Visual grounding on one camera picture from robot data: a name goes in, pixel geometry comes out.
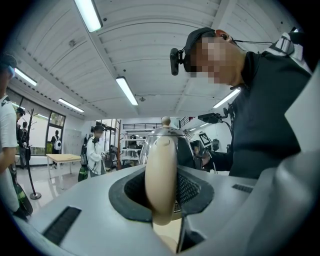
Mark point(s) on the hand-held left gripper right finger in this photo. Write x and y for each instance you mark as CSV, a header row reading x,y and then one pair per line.
x,y
220,200

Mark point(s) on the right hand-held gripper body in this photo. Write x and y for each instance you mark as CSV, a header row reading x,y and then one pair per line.
x,y
205,140

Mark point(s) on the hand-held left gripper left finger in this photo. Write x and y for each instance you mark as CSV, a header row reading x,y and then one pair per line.
x,y
95,220

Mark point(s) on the person's right forearm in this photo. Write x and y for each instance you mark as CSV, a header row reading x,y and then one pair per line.
x,y
221,161

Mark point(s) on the black device on arm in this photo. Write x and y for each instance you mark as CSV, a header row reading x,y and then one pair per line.
x,y
211,118

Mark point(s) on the black office chair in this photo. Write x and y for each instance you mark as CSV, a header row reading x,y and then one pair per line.
x,y
215,145

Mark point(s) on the long ceiling light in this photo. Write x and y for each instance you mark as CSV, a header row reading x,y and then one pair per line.
x,y
25,76
227,97
88,15
70,105
127,90

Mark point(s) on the green bag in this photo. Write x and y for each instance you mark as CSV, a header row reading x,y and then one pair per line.
x,y
83,173

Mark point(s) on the person's torso in dark shirt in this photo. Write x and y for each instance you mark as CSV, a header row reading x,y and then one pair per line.
x,y
265,120

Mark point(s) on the black railing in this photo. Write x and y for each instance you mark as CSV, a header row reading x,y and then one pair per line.
x,y
142,125

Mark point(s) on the wooden table white legs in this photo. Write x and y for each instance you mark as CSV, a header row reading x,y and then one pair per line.
x,y
63,157

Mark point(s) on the white shelf unit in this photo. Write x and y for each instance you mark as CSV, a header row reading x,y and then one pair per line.
x,y
131,152

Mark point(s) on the brown wooden coat stand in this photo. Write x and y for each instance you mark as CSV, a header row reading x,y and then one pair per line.
x,y
119,145

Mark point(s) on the person's head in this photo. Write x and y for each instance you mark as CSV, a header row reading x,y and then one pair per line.
x,y
217,60

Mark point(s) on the grey lockers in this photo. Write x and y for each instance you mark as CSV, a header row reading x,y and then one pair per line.
x,y
72,141

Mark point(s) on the black coat stand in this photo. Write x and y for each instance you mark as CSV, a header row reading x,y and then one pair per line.
x,y
30,160

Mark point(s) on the dark framed glass door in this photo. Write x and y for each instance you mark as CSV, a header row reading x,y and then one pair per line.
x,y
56,120

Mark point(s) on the black head camera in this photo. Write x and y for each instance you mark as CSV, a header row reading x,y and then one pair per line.
x,y
175,60

